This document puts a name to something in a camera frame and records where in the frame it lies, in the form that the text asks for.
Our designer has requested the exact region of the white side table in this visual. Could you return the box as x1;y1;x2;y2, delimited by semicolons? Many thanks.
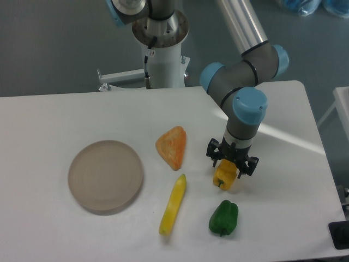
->
317;87;348;130

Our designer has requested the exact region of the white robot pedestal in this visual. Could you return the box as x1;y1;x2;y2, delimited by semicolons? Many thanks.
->
97;9;190;92

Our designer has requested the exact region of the orange toast slice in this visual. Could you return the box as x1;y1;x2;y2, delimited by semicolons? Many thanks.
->
155;126;186;171

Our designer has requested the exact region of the black device at table edge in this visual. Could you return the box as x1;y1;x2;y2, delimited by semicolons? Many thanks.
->
328;221;349;250

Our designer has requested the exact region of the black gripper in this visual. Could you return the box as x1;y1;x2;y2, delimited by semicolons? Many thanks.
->
206;137;258;179

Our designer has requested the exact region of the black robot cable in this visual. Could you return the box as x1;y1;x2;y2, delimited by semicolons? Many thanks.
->
143;35;158;90

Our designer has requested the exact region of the yellow bell pepper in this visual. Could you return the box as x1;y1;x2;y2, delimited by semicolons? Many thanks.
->
213;159;237;190

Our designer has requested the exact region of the beige round plate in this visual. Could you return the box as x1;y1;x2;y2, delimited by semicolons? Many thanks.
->
68;140;144;216

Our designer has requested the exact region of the green bell pepper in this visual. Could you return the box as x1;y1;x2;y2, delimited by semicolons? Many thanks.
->
208;200;239;236

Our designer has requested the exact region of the blue plastic bag right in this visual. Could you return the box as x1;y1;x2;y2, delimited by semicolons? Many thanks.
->
322;0;348;19

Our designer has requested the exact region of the blue plastic bag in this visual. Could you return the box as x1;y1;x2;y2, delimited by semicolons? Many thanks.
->
276;0;321;16
322;0;348;19

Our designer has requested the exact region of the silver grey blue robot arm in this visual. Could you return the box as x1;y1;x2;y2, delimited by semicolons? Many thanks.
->
100;1;289;175

